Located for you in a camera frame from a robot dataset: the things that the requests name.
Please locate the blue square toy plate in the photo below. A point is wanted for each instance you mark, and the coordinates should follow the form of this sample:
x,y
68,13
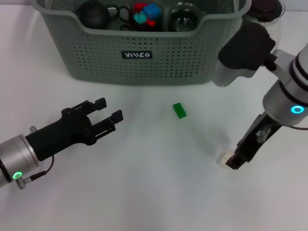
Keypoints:
x,y
152,9

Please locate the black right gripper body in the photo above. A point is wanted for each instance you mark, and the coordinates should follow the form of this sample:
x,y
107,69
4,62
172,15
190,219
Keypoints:
x,y
255,139

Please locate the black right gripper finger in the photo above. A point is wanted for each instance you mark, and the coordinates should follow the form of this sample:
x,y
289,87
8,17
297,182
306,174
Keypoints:
x,y
237,161

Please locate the glass carafe with black lid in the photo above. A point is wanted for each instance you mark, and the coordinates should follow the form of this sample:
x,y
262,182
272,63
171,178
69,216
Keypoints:
x,y
267,9

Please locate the dark clay teapot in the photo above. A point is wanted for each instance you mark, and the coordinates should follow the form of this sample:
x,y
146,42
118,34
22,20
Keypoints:
x,y
92,15

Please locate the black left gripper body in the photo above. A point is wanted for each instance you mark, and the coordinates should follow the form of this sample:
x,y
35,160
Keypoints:
x,y
61,137

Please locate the teal square toy plate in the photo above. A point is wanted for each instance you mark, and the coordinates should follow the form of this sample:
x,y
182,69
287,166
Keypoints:
x,y
140,18

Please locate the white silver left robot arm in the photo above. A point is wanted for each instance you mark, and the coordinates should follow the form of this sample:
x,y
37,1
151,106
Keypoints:
x,y
14,158

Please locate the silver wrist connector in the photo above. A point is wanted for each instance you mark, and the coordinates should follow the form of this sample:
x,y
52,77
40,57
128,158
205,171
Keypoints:
x,y
32,128
262,134

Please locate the grey-green perforated storage bin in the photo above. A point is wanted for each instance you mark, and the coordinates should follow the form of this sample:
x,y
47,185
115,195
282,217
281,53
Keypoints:
x,y
156,60

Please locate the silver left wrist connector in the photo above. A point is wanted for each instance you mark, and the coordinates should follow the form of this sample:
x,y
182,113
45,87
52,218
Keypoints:
x,y
32,128

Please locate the dark red curved toy brick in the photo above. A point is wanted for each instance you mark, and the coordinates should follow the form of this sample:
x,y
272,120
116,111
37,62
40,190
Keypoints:
x,y
138,7

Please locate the cream toy brick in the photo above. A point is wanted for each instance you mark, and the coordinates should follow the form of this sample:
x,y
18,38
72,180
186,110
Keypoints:
x,y
225,157

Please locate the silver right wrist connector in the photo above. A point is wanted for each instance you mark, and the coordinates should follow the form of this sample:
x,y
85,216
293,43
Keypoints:
x,y
262,134

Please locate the red sloped toy brick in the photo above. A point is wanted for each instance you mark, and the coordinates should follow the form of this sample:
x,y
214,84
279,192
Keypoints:
x,y
151,23

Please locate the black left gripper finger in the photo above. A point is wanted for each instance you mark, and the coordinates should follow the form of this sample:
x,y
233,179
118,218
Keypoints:
x,y
101,103
117,116

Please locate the green rectangular toy brick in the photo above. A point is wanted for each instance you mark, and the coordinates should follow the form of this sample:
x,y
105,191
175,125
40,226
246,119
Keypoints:
x,y
179,110

